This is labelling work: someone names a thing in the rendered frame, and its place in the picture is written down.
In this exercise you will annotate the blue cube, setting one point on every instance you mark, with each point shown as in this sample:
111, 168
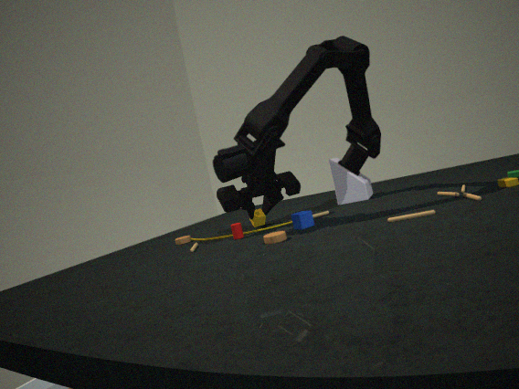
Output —
302, 220

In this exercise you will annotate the round wooden button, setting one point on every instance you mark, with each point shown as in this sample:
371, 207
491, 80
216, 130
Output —
182, 240

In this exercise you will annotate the orange flat disc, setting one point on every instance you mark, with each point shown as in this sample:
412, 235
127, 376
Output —
274, 238

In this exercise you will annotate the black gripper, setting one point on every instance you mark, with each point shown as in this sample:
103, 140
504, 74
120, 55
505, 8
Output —
258, 184

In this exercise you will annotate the red cylinder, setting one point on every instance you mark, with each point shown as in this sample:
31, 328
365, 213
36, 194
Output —
237, 231

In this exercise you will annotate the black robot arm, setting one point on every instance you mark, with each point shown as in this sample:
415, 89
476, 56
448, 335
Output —
270, 118

